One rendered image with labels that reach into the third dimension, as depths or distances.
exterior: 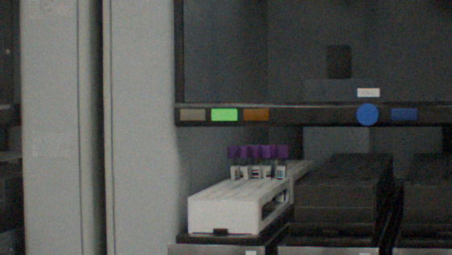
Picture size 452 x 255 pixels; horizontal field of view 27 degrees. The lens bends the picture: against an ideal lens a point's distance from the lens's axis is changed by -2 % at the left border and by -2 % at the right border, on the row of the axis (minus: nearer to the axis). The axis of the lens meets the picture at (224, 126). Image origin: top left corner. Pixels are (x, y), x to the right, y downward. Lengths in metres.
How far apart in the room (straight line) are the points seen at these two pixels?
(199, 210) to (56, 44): 0.33
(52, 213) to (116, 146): 0.15
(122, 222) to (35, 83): 0.25
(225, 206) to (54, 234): 0.29
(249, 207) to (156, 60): 0.26
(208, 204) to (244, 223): 0.06
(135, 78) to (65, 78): 0.11
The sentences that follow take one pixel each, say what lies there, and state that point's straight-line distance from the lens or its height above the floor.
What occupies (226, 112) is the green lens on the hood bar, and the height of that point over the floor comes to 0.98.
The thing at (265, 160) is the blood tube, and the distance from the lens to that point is 1.57.
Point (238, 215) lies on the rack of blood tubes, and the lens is 1.33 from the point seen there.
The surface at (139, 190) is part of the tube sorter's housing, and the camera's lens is 1.42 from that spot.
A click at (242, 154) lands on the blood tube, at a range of 1.58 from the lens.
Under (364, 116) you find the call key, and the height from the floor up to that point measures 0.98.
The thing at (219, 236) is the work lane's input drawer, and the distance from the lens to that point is 1.31.
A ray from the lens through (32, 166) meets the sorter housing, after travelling 1.48.
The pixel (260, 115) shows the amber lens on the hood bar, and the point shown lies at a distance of 1.34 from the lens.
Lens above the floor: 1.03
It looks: 3 degrees down
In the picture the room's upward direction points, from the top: 1 degrees counter-clockwise
